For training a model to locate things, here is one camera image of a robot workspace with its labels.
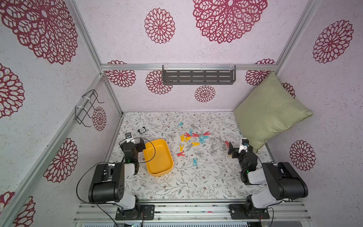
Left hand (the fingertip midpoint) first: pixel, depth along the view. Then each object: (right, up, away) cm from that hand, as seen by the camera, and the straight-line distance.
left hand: (134, 140), depth 93 cm
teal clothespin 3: (+46, 0, +10) cm, 47 cm away
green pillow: (+86, +18, -6) cm, 88 cm away
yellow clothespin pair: (+32, 0, +10) cm, 34 cm away
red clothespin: (+31, -10, +2) cm, 33 cm away
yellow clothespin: (+31, -7, +6) cm, 33 cm away
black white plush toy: (+2, +6, +13) cm, 15 cm away
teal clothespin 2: (+31, +11, +20) cm, 38 cm away
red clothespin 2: (+41, +3, +13) cm, 43 cm away
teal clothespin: (+41, -14, -2) cm, 43 cm away
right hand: (+67, 0, -4) cm, 68 cm away
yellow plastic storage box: (+16, -13, +2) cm, 21 cm away
